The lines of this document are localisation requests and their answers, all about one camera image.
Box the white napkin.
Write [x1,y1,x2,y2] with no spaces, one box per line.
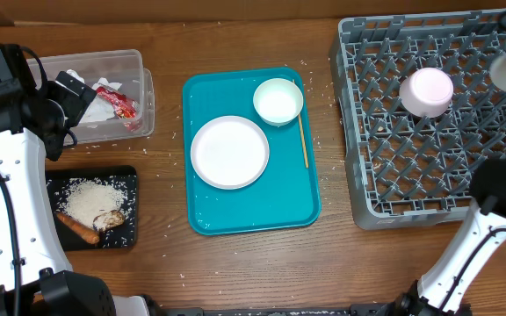
[81,77,122,123]
[66,69,85,83]

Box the red snack wrapper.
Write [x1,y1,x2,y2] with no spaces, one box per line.
[96,88,141,132]

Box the small white bowl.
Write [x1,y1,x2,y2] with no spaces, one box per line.
[399,68,454,118]

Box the brown food chunk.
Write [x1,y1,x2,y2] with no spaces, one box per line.
[93,210,126,232]

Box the orange carrot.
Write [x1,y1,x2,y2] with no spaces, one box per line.
[56,212,100,245]

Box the large white plate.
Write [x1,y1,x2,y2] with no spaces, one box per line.
[190,116,270,190]

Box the pale green bowl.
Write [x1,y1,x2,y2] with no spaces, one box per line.
[253,78,304,126]

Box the wooden chopstick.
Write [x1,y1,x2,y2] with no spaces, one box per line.
[297,97,309,169]

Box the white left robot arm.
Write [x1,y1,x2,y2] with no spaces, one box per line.
[0,44,161,315]

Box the grey dishwasher rack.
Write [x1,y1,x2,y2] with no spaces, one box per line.
[330,10,506,230]

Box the clear plastic bin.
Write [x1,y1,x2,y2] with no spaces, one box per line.
[27,49,155,143]

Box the white rice pile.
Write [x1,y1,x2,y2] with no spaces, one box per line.
[57,178,127,228]

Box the black tray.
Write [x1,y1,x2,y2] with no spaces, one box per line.
[46,165,138,251]

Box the teal plastic tray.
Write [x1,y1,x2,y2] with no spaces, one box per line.
[182,68,322,235]

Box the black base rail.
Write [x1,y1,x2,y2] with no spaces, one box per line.
[151,303,385,316]

